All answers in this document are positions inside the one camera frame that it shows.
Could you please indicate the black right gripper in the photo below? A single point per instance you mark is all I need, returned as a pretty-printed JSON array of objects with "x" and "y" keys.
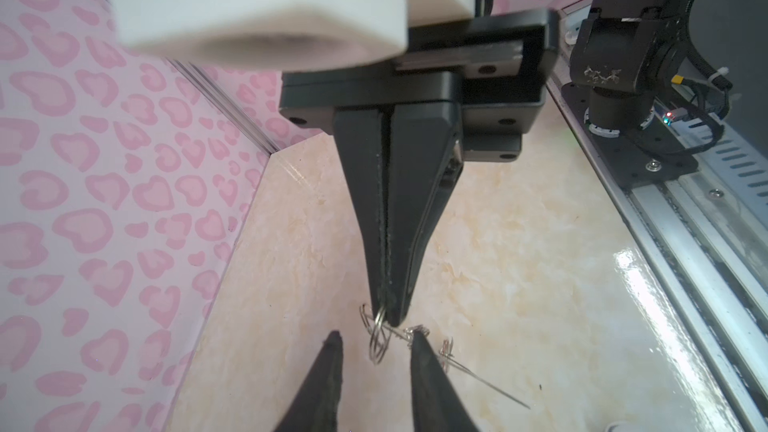
[{"x": 494, "y": 67}]

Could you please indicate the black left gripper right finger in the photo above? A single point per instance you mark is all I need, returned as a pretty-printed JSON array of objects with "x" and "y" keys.
[{"x": 435, "y": 403}]

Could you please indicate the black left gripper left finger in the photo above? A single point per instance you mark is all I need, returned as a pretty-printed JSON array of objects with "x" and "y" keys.
[{"x": 315, "y": 405}]

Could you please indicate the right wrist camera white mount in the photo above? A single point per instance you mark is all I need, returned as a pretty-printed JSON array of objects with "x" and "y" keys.
[{"x": 282, "y": 35}]

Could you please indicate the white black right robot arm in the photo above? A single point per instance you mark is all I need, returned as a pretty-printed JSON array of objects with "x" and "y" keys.
[{"x": 627, "y": 55}]

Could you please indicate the aluminium corner frame post right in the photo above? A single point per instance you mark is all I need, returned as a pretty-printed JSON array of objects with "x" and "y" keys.
[{"x": 225, "y": 104}]

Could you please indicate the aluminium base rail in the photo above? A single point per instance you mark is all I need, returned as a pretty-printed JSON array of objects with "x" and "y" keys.
[{"x": 703, "y": 233}]

